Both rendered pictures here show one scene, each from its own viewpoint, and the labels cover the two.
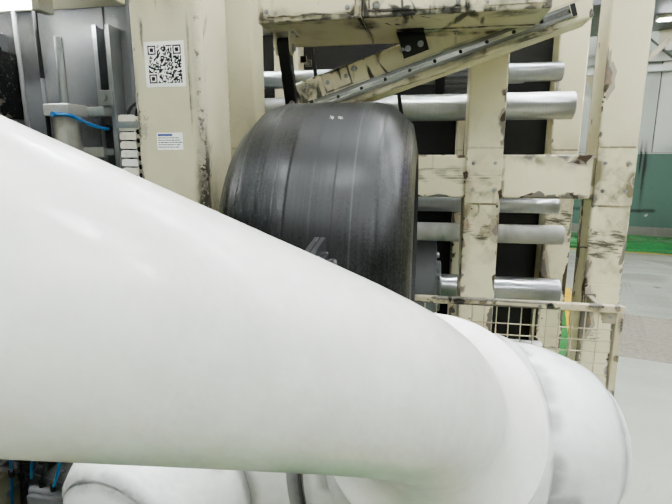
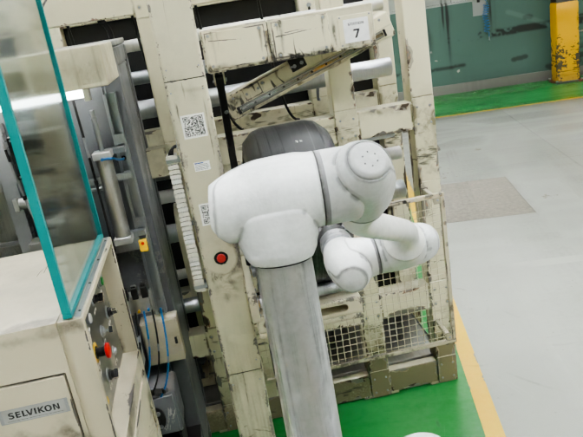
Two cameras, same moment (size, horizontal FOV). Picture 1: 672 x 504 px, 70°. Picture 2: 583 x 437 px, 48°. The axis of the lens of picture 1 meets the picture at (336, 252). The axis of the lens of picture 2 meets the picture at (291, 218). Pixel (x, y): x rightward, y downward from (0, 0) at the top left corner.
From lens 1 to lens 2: 1.40 m
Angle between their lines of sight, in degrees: 17
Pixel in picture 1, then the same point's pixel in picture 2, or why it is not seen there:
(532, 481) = (423, 244)
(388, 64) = (284, 77)
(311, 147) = not seen: hidden behind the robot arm
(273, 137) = not seen: hidden behind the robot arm
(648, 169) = (451, 22)
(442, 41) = (314, 59)
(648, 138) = not seen: outside the picture
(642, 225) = (457, 81)
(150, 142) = (190, 168)
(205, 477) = (366, 263)
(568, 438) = (428, 237)
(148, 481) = (359, 264)
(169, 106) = (199, 147)
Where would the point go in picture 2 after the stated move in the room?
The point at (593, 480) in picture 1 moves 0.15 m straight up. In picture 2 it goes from (433, 243) to (428, 185)
